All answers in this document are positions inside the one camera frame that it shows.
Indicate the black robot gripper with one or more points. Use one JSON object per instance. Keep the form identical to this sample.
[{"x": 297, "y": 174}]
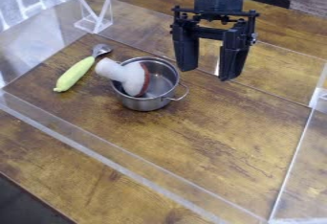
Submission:
[{"x": 220, "y": 20}]

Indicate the yellow-green handled metal spoon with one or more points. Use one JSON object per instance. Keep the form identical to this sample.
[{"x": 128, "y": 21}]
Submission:
[{"x": 74, "y": 74}]

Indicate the white plush mushroom red cap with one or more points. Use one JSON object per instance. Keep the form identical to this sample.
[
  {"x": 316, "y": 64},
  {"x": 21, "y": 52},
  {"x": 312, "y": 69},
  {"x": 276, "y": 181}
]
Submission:
[{"x": 133, "y": 75}]

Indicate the clear acrylic enclosure wall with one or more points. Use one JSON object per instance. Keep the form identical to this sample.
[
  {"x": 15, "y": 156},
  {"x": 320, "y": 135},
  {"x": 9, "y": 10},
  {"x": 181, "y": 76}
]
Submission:
[{"x": 234, "y": 155}]

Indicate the clear acrylic triangular bracket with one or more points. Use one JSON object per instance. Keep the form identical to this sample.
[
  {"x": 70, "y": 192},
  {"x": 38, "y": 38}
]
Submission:
[{"x": 94, "y": 23}]

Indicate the small silver metal pot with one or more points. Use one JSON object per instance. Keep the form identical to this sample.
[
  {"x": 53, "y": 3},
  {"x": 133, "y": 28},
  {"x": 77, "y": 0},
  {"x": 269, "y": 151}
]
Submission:
[{"x": 165, "y": 80}]

